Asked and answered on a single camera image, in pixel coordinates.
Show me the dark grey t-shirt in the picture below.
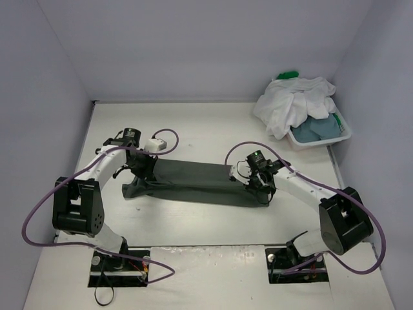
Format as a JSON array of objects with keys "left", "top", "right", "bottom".
[{"left": 122, "top": 159, "right": 274, "bottom": 208}]

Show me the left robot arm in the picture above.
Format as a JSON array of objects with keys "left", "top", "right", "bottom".
[{"left": 52, "top": 128, "right": 149, "bottom": 271}]

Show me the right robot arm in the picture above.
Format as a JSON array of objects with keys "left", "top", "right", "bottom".
[{"left": 247, "top": 150, "right": 374, "bottom": 266}]

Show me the white plastic laundry basket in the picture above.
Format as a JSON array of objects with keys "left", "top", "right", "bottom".
[{"left": 286, "top": 109, "right": 352, "bottom": 150}]

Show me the light blue t-shirt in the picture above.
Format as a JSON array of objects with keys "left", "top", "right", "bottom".
[{"left": 291, "top": 114, "right": 341, "bottom": 143}]

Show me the white t-shirt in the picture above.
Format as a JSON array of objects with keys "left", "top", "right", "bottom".
[{"left": 253, "top": 77, "right": 336, "bottom": 140}]

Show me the green t-shirt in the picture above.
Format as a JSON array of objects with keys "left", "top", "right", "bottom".
[{"left": 276, "top": 71, "right": 337, "bottom": 129}]

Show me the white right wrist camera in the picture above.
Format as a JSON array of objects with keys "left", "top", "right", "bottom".
[{"left": 229, "top": 165, "right": 248, "bottom": 183}]

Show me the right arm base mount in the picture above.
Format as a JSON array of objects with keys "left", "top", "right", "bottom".
[{"left": 265, "top": 246, "right": 329, "bottom": 285}]

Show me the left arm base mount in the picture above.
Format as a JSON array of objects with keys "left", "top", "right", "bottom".
[{"left": 88, "top": 251, "right": 150, "bottom": 288}]

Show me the black loop cable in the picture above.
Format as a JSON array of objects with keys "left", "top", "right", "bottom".
[{"left": 94, "top": 271, "right": 116, "bottom": 307}]

